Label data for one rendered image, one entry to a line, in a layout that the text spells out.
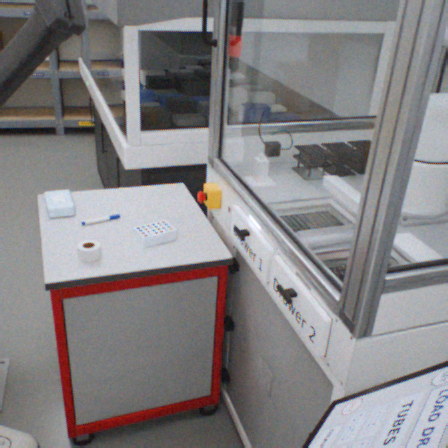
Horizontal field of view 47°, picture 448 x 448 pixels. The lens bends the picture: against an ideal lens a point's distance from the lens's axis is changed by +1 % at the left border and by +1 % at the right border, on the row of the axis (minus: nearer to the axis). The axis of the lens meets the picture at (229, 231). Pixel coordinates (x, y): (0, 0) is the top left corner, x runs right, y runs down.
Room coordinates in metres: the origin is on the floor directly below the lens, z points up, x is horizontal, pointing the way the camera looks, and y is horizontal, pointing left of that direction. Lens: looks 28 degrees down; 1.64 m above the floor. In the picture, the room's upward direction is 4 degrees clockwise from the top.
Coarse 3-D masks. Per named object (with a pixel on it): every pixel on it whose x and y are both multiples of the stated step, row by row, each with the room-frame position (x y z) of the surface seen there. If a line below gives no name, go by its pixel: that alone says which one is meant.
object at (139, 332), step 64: (128, 192) 1.88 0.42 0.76; (64, 256) 1.38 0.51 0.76; (128, 256) 1.40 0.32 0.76; (192, 256) 1.43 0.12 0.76; (64, 320) 1.27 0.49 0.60; (128, 320) 1.33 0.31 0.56; (192, 320) 1.41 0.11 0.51; (64, 384) 1.25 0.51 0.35; (128, 384) 1.33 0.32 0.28; (192, 384) 1.41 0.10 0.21
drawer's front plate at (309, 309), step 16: (272, 256) 1.19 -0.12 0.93; (272, 272) 1.18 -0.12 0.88; (288, 272) 1.11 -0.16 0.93; (272, 288) 1.17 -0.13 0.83; (288, 288) 1.09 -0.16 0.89; (304, 288) 1.04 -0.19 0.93; (288, 304) 1.08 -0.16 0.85; (304, 304) 1.01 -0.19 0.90; (304, 320) 1.00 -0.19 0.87; (320, 320) 0.94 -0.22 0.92; (304, 336) 0.99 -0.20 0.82; (320, 336) 0.93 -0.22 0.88; (320, 352) 0.92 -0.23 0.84
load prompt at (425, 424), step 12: (432, 396) 0.50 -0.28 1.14; (444, 396) 0.49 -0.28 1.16; (432, 408) 0.48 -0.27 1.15; (444, 408) 0.46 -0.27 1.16; (420, 420) 0.46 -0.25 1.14; (432, 420) 0.45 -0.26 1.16; (444, 420) 0.44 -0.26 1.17; (420, 432) 0.44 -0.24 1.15; (432, 432) 0.43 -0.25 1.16; (444, 432) 0.42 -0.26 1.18; (408, 444) 0.43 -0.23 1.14; (420, 444) 0.42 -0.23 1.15; (432, 444) 0.40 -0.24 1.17
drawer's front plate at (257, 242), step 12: (240, 216) 1.42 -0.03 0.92; (240, 228) 1.41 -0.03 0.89; (252, 228) 1.33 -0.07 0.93; (240, 240) 1.41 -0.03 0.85; (252, 240) 1.32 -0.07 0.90; (264, 240) 1.27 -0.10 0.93; (264, 252) 1.24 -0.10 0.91; (252, 264) 1.30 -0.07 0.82; (264, 264) 1.23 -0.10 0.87; (264, 276) 1.22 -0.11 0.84
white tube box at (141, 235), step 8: (144, 224) 1.55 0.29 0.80; (168, 224) 1.57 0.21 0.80; (136, 232) 1.50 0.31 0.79; (144, 232) 1.50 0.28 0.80; (160, 232) 1.51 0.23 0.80; (168, 232) 1.51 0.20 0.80; (176, 232) 1.53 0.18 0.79; (136, 240) 1.50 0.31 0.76; (144, 240) 1.46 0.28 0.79; (152, 240) 1.48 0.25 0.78; (160, 240) 1.50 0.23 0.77; (168, 240) 1.51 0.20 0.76
